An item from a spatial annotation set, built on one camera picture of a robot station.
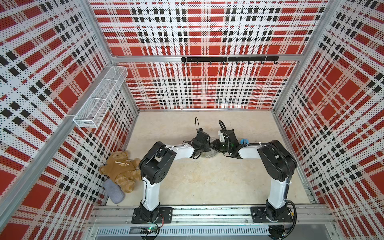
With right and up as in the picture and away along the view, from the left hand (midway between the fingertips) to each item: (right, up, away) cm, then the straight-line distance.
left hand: (210, 145), depth 98 cm
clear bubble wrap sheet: (-1, -5, -5) cm, 7 cm away
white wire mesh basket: (-76, +21, -5) cm, 79 cm away
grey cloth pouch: (-52, -22, -20) cm, 60 cm away
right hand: (0, +1, -2) cm, 2 cm away
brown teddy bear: (-49, -11, -19) cm, 53 cm away
